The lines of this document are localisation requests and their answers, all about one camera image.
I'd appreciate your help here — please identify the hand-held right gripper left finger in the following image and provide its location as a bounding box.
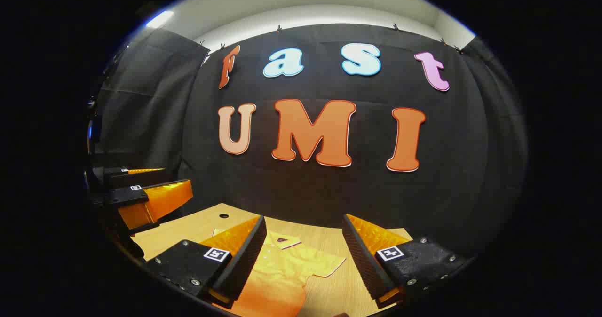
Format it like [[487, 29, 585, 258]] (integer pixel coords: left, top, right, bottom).
[[146, 215, 268, 309]]

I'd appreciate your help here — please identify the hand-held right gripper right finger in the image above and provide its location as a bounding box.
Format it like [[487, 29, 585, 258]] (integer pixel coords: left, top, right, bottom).
[[342, 214, 471, 309]]

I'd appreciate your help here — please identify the orange T-shirt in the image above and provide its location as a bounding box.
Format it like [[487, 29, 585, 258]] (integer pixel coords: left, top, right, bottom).
[[212, 228, 347, 317]]

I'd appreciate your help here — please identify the black backdrop cloth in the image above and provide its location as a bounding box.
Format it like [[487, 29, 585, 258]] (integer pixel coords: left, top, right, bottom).
[[87, 23, 527, 261]]

